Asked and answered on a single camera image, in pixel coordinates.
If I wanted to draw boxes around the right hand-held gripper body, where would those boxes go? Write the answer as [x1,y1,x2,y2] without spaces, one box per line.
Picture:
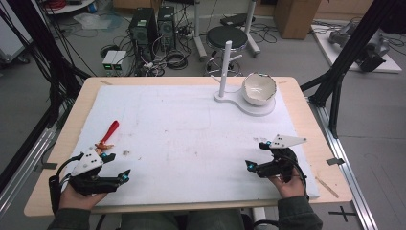
[256,133,307,184]

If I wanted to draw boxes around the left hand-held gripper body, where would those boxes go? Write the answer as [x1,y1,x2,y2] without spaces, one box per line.
[68,149,122,196]

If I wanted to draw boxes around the person's right hand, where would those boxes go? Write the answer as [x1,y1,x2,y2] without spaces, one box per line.
[269,169,306,200]

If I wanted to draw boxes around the person's left hand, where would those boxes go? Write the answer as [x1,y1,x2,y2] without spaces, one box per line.
[58,184,108,212]

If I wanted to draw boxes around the black tape strip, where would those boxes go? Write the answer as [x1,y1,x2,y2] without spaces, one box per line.
[34,161,58,171]
[326,157,346,167]

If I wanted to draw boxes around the thin wooden stick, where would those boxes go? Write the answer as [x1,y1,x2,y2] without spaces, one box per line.
[315,176,341,199]

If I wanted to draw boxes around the white ceramic bowl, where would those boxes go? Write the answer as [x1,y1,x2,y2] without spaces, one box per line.
[240,72,279,107]

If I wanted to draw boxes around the white foam board mat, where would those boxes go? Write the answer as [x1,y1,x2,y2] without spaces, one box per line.
[64,83,321,207]

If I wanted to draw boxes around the person's legs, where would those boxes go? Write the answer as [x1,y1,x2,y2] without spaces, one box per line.
[120,209,244,230]

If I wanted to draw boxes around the black tape cross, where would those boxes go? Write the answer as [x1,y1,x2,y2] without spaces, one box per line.
[327,205,357,223]

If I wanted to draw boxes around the white peg stand with base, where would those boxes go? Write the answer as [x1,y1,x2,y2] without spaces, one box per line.
[213,39,278,118]

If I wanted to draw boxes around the white power supply box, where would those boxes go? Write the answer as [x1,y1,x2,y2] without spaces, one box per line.
[101,50,118,72]
[111,50,127,72]

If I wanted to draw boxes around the black round stool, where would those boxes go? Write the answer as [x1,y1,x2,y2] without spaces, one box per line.
[205,25,250,77]

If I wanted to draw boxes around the white metal stand legs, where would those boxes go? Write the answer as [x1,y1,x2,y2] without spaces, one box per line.
[191,0,261,62]

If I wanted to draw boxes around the flat black pad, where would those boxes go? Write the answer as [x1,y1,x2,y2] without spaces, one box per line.
[219,12,257,28]

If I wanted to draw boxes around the brown cardboard box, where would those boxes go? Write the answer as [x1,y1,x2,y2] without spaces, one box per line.
[273,0,322,40]

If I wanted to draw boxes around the large black computer tower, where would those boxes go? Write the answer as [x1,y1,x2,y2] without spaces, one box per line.
[127,7,159,63]

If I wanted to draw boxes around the clear plastic sheet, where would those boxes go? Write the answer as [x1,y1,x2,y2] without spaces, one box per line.
[73,11,124,32]

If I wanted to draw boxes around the slim black computer tower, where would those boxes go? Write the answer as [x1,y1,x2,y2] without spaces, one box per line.
[156,5,177,52]

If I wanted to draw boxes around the grey robot device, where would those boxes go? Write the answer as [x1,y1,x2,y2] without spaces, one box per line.
[327,21,391,73]

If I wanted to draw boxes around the white floor platform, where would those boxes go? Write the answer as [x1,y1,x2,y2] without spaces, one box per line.
[310,23,403,75]

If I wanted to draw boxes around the white round table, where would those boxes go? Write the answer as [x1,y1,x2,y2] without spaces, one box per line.
[43,0,97,15]

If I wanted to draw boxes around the red-handled small tool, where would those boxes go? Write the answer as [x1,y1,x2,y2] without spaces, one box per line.
[94,120,121,155]

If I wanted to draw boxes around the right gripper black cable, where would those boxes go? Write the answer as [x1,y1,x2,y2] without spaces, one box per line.
[285,154,311,201]

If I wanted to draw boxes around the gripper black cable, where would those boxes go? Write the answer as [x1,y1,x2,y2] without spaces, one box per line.
[47,152,84,216]
[285,154,311,201]

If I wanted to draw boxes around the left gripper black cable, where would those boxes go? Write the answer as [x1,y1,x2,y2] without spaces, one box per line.
[47,152,84,216]

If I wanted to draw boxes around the aluminium rail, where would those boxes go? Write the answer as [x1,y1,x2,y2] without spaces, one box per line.
[0,126,59,219]
[306,95,380,230]

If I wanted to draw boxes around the tangle of floor cables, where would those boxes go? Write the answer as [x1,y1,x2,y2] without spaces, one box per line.
[99,30,192,78]

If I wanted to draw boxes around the black frame strut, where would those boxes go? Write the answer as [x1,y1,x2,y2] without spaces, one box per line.
[300,0,406,140]
[0,0,92,195]

